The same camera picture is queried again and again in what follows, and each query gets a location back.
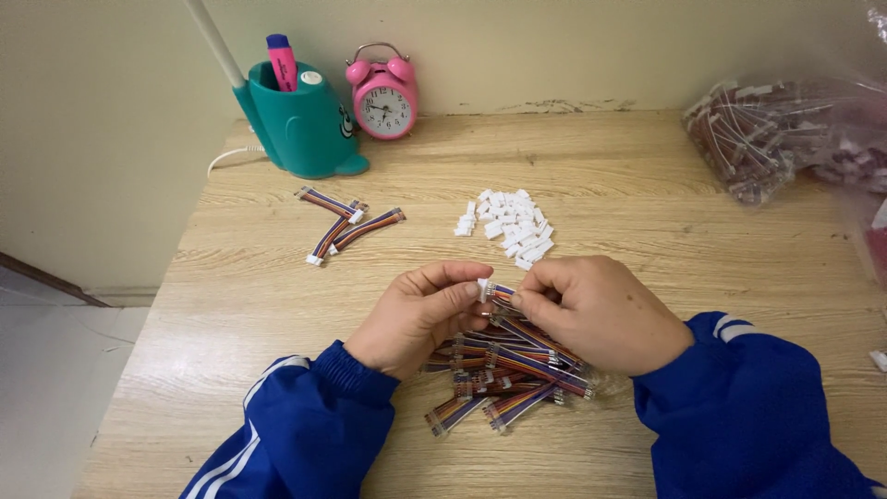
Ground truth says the white lamp power cord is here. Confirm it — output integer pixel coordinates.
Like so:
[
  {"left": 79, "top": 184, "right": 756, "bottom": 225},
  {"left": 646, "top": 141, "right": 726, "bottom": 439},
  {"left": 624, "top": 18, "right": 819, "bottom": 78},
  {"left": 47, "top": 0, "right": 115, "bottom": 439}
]
[{"left": 207, "top": 144, "right": 268, "bottom": 179}]

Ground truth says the pile of multicolour ribbon cables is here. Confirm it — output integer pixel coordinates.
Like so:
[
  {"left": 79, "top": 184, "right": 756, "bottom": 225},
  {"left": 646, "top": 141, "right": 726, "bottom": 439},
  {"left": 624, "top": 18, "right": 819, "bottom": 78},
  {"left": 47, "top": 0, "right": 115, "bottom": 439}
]
[{"left": 423, "top": 305, "right": 597, "bottom": 439}]

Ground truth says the person's right hand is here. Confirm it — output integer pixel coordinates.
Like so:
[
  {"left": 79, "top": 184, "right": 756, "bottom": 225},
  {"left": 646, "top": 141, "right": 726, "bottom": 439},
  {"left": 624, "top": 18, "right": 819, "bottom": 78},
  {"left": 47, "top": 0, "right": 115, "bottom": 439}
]
[{"left": 510, "top": 256, "right": 695, "bottom": 378}]

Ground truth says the pink highlighter pen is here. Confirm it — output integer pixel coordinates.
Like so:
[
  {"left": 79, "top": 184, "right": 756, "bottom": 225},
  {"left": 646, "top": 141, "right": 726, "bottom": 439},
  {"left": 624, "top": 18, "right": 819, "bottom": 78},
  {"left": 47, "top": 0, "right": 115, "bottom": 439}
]
[{"left": 266, "top": 34, "right": 299, "bottom": 92}]

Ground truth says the person's left hand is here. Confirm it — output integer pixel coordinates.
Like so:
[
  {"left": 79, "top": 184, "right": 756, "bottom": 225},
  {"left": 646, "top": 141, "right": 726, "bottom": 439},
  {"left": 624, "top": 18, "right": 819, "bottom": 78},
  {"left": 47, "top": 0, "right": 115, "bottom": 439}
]
[{"left": 344, "top": 261, "right": 495, "bottom": 381}]

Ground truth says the ribbon cable with white connector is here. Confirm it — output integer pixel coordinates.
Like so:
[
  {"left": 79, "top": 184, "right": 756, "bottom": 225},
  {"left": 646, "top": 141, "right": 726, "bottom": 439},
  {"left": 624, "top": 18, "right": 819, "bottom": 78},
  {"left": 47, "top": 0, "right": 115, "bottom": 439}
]
[
  {"left": 328, "top": 207, "right": 407, "bottom": 256},
  {"left": 294, "top": 186, "right": 365, "bottom": 225},
  {"left": 305, "top": 200, "right": 370, "bottom": 267}
]

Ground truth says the pile of white connector housings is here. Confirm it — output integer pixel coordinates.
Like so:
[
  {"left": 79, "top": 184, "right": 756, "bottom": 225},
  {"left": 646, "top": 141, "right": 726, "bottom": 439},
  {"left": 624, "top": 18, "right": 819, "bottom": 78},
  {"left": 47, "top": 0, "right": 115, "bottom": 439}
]
[{"left": 454, "top": 189, "right": 556, "bottom": 271}]

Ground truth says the clear bag of brown cables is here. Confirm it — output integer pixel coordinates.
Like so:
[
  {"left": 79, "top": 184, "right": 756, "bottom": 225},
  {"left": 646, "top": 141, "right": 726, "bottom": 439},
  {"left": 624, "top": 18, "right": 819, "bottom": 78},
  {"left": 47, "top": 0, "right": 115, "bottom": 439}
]
[{"left": 682, "top": 69, "right": 887, "bottom": 207}]

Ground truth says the teal desk lamp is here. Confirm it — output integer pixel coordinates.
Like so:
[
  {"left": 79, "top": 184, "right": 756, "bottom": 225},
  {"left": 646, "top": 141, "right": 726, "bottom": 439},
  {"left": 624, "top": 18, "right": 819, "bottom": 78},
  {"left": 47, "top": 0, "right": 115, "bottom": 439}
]
[{"left": 183, "top": 0, "right": 370, "bottom": 180}]

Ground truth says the clear bag of pink parts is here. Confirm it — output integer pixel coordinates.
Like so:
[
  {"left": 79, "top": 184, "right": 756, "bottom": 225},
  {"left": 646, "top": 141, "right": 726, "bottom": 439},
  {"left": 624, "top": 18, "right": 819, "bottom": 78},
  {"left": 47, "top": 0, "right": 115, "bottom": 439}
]
[{"left": 811, "top": 135, "right": 887, "bottom": 286}]

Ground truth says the pink twin-bell alarm clock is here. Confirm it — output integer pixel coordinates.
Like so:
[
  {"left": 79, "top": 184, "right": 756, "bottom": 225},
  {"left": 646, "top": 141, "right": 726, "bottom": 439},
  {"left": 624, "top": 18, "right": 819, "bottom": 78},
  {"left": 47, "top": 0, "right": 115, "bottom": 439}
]
[{"left": 345, "top": 42, "right": 419, "bottom": 141}]

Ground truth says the multicolour ribbon cable piece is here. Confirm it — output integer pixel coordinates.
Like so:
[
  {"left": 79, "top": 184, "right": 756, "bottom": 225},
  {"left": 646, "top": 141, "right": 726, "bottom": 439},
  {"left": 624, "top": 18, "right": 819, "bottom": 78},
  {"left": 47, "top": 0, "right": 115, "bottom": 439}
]
[{"left": 488, "top": 283, "right": 521, "bottom": 310}]

